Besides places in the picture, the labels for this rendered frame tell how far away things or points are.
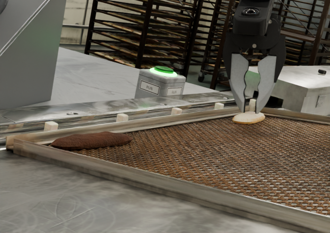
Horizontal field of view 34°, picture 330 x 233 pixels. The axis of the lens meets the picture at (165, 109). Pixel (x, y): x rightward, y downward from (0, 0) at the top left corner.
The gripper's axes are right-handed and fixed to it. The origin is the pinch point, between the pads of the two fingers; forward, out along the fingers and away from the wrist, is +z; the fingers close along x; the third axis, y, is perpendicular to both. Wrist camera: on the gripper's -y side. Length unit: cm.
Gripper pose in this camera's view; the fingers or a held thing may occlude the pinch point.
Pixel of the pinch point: (250, 105)
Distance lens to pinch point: 84.5
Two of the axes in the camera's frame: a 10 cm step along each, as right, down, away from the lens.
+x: -9.7, -0.8, 2.1
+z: -0.6, 9.9, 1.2
